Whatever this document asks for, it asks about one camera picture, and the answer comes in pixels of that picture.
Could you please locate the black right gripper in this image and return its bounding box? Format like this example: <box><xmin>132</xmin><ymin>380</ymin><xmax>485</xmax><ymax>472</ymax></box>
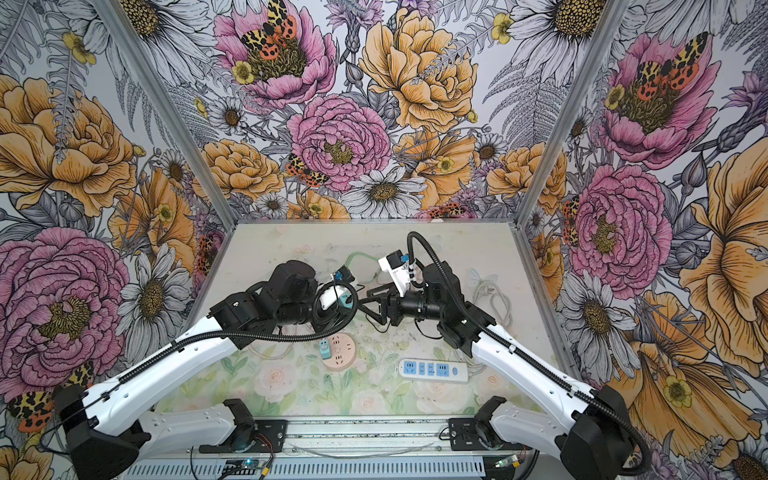
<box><xmin>355</xmin><ymin>282</ymin><xmax>445</xmax><ymax>327</ymax></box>

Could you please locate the teal charger plug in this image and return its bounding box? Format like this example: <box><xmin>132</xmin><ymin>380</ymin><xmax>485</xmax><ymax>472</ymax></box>
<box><xmin>318</xmin><ymin>339</ymin><xmax>332</xmax><ymax>360</ymax></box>

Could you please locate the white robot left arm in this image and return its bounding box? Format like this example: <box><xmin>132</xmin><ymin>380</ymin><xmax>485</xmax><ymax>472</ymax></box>
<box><xmin>54</xmin><ymin>260</ymin><xmax>351</xmax><ymax>479</ymax></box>

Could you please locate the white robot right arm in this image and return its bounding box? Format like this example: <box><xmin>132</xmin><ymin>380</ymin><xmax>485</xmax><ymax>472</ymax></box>
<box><xmin>364</xmin><ymin>252</ymin><xmax>652</xmax><ymax>479</ymax></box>

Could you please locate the round pink power socket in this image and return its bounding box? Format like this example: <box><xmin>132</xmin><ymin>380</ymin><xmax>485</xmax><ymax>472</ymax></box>
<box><xmin>321</xmin><ymin>333</ymin><xmax>357</xmax><ymax>371</ymax></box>

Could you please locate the white blue power strip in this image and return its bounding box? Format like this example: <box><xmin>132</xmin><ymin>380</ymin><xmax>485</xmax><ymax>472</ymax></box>
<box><xmin>397</xmin><ymin>358</ymin><xmax>469</xmax><ymax>384</ymax></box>

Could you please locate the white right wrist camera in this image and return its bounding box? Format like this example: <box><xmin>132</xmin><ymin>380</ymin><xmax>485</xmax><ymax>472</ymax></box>
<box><xmin>378</xmin><ymin>250</ymin><xmax>415</xmax><ymax>298</ymax></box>

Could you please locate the green multi-head charging cable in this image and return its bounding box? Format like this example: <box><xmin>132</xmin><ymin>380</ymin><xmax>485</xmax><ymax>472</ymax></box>
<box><xmin>337</xmin><ymin>252</ymin><xmax>384</xmax><ymax>282</ymax></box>

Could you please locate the grey white coiled cable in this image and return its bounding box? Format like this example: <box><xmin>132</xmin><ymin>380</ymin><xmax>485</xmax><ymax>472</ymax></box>
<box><xmin>471</xmin><ymin>278</ymin><xmax>515</xmax><ymax>328</ymax></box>

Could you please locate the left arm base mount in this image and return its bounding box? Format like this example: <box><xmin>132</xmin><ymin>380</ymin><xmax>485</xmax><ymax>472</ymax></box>
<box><xmin>198</xmin><ymin>420</ymin><xmax>288</xmax><ymax>454</ymax></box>

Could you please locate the aluminium front rail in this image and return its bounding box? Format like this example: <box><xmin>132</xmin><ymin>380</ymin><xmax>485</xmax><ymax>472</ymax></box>
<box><xmin>113</xmin><ymin>415</ymin><xmax>619</xmax><ymax>480</ymax></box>

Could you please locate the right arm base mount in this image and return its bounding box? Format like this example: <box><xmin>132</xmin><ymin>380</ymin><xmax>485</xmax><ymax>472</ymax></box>
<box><xmin>447</xmin><ymin>417</ymin><xmax>529</xmax><ymax>451</ymax></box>

